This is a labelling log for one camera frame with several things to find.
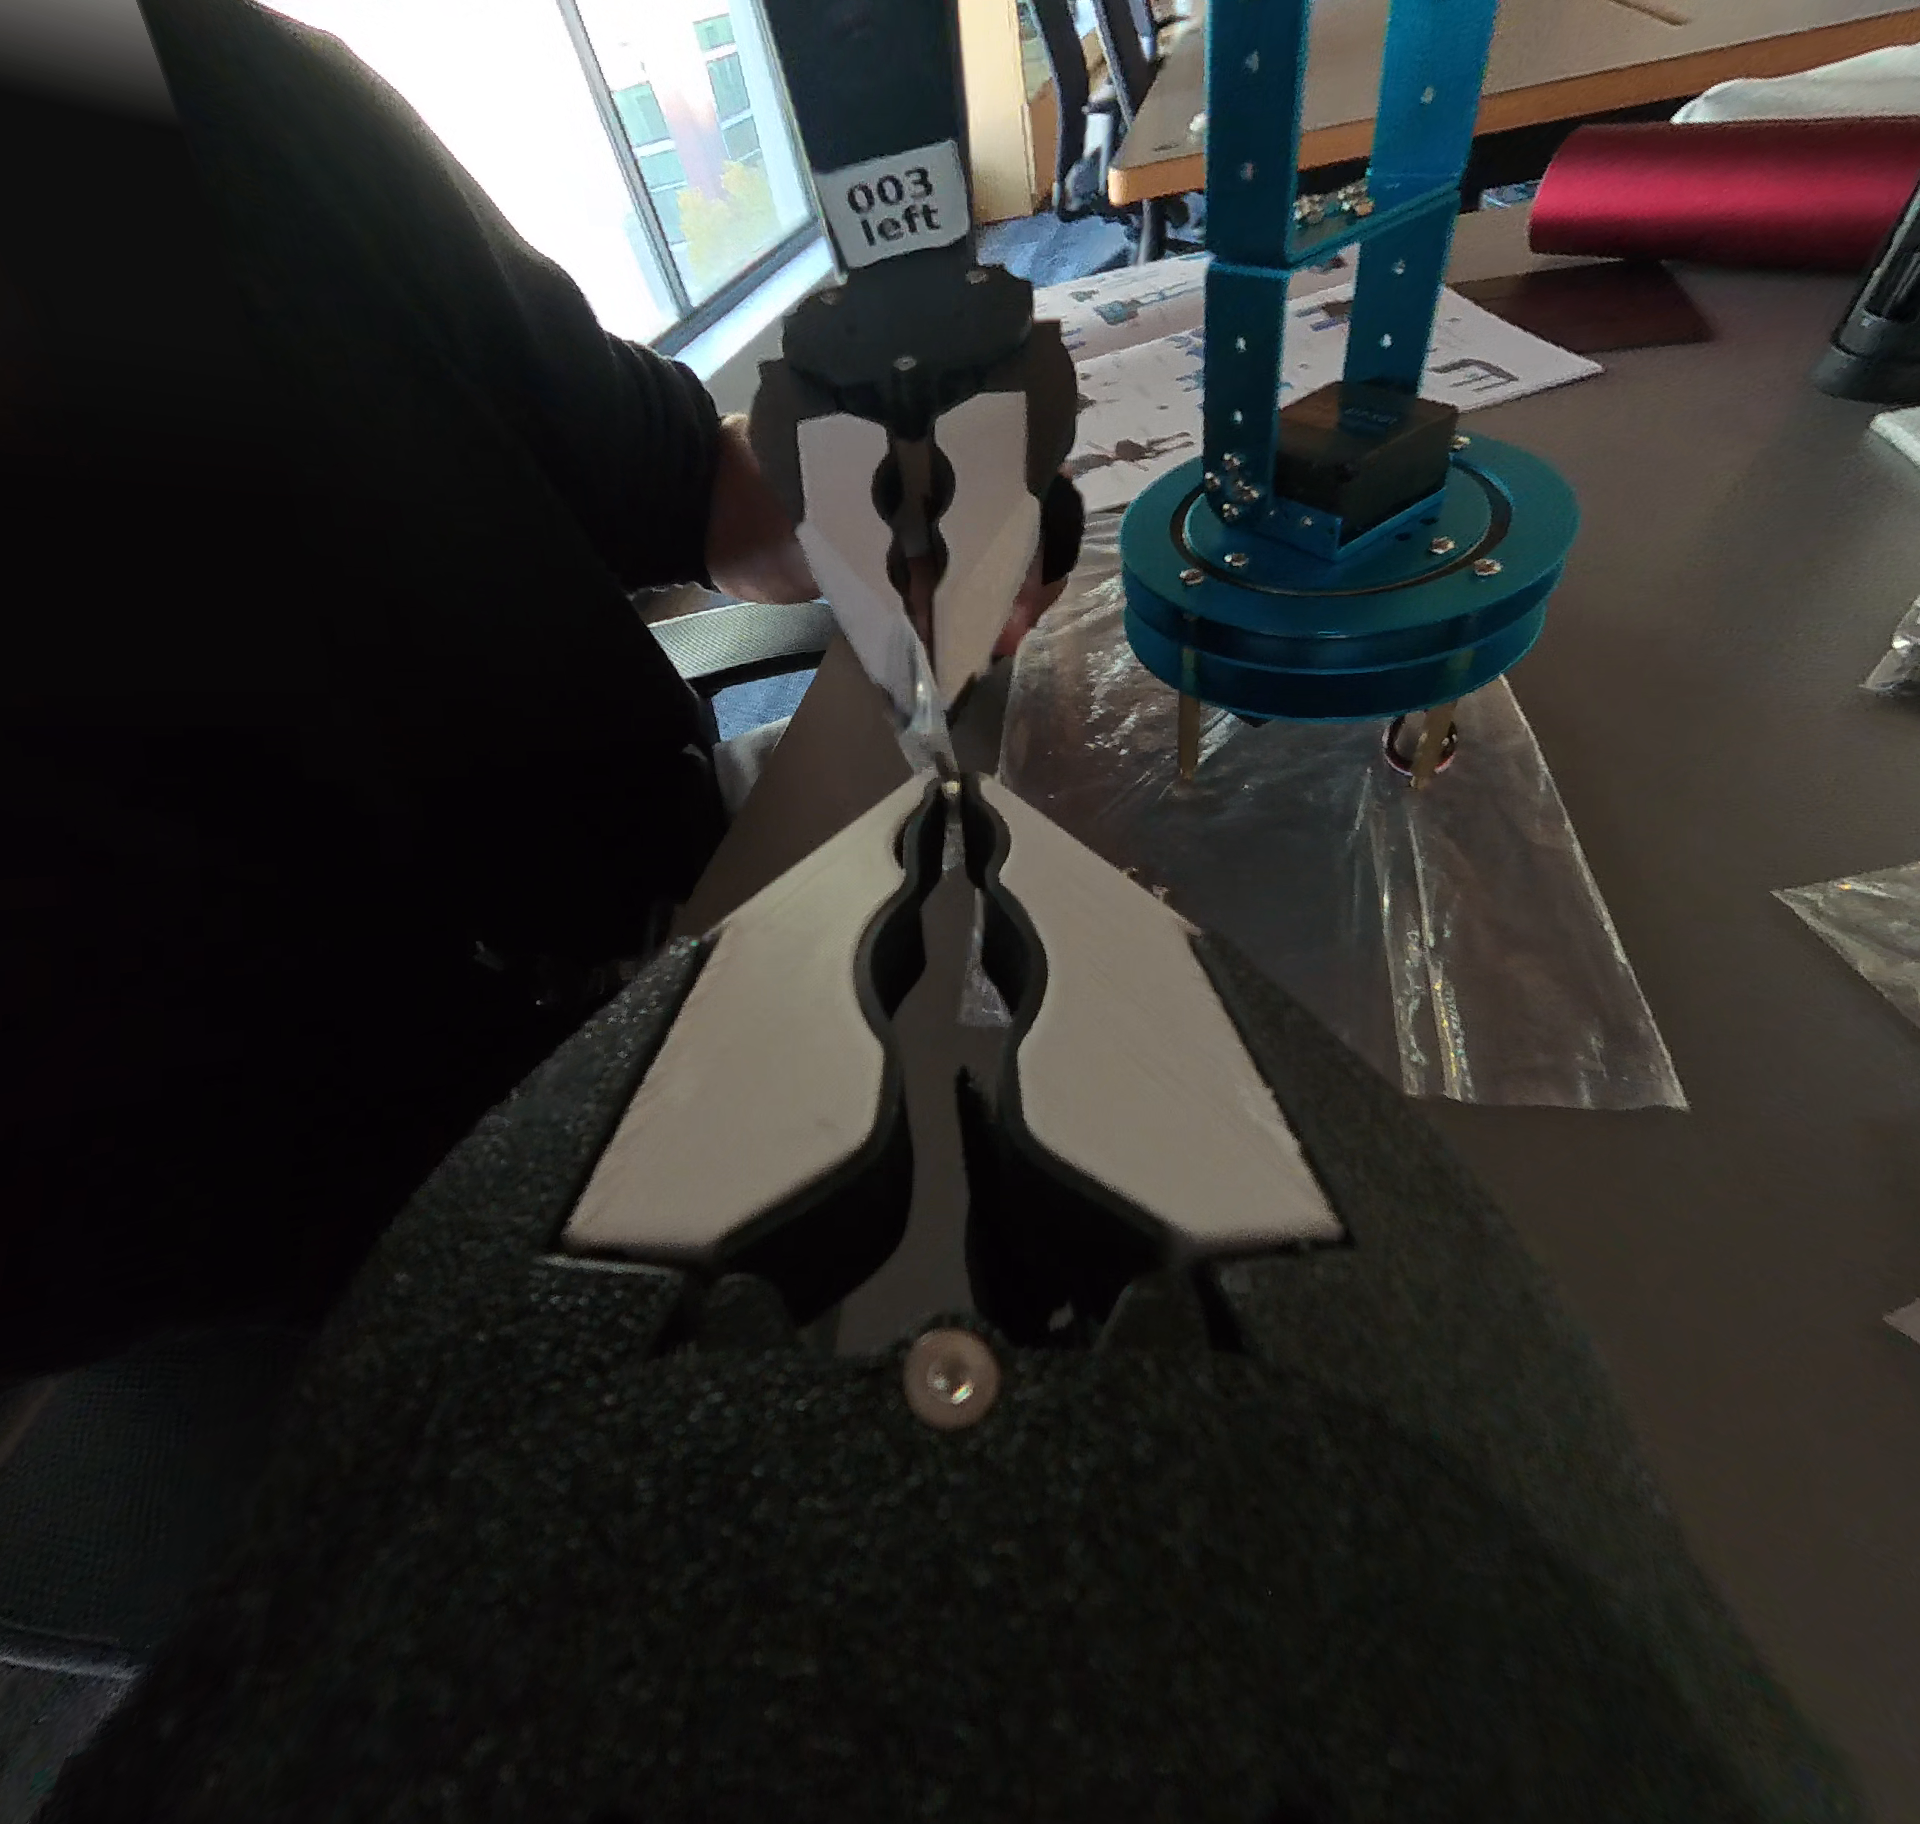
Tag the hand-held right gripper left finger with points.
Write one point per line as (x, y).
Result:
(735, 1089)

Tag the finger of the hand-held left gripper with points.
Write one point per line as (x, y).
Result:
(848, 533)
(991, 518)

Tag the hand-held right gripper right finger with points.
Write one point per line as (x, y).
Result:
(1171, 1104)

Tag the small clear screw bag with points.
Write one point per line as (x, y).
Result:
(922, 713)

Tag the blue toy robot arm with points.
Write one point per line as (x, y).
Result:
(1351, 550)

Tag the dark grey desk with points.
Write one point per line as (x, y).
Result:
(1726, 803)

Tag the person's left hand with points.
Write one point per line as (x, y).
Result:
(757, 550)

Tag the grey fabric office chair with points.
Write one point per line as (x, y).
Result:
(742, 638)

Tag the printed instruction sheet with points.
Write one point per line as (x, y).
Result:
(1140, 353)

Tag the black office chair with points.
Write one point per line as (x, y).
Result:
(1096, 53)

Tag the large clear plastic bag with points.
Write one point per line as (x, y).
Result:
(1470, 925)

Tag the large paned window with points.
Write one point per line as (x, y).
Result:
(496, 98)

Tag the pile of small parts bags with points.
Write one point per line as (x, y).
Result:
(1861, 925)

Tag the grey table with wood edge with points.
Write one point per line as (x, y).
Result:
(1620, 39)

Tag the maroon padded roll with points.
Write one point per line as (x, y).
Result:
(1726, 188)

